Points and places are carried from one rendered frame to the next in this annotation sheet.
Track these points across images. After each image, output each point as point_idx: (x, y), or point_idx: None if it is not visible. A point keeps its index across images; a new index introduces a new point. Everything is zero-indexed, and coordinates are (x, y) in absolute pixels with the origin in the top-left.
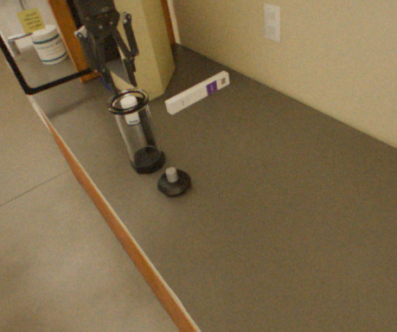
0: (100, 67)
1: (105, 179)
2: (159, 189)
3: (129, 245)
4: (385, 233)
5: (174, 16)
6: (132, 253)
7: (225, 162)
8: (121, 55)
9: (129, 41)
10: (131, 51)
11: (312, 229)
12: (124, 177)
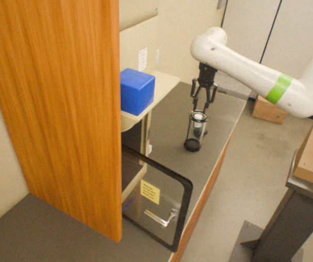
0: (210, 99)
1: (212, 158)
2: (207, 132)
3: (190, 226)
4: (187, 92)
5: (19, 173)
6: (186, 237)
7: (177, 123)
8: (147, 145)
9: (194, 90)
10: (193, 95)
11: None
12: (205, 151)
